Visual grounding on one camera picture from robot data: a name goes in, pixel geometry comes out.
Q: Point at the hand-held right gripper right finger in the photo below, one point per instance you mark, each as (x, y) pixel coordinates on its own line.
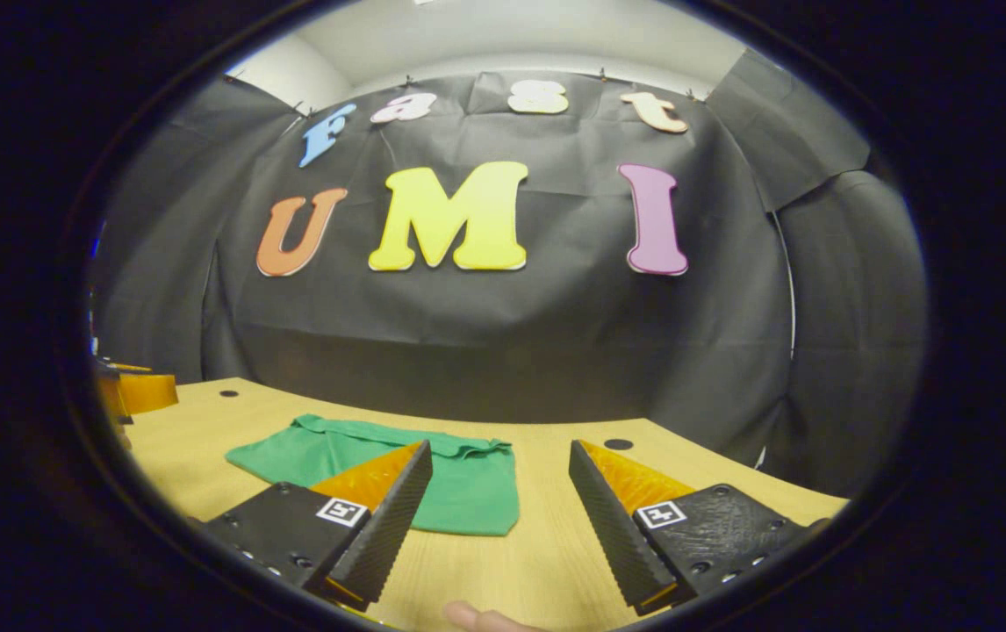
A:
(613, 527)

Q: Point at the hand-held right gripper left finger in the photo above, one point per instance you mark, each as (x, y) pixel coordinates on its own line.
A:
(393, 527)

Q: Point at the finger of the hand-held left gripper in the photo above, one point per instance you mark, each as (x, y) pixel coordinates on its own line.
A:
(130, 367)
(150, 393)

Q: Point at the green T-shirt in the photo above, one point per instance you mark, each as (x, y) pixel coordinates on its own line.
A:
(468, 491)

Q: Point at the black backdrop cloth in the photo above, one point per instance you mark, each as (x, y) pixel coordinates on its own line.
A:
(512, 351)

